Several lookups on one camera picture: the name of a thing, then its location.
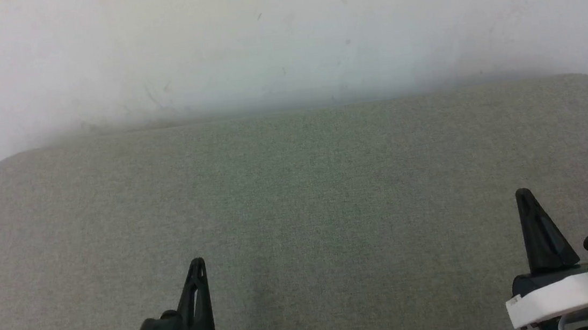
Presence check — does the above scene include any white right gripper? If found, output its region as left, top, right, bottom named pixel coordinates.
left=495, top=182, right=588, bottom=330

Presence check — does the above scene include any grey fabric sofa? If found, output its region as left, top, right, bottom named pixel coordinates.
left=0, top=71, right=588, bottom=330

